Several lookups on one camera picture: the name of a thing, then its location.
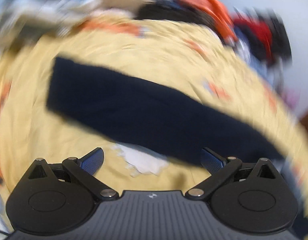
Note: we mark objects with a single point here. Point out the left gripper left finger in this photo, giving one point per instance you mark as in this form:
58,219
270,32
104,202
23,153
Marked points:
92,161

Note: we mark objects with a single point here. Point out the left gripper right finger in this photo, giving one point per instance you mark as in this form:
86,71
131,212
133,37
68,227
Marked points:
212,161

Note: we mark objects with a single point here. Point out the dark navy garment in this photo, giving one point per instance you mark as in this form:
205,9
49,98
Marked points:
135,111

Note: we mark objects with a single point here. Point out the pile of dark red clothes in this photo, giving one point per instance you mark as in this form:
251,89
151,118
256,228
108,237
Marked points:
266,35

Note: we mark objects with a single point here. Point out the yellow carrot print quilt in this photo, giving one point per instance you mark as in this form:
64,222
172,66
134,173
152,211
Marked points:
182,56

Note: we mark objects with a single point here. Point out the orange plastic bag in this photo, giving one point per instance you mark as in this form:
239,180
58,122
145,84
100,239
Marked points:
219,13

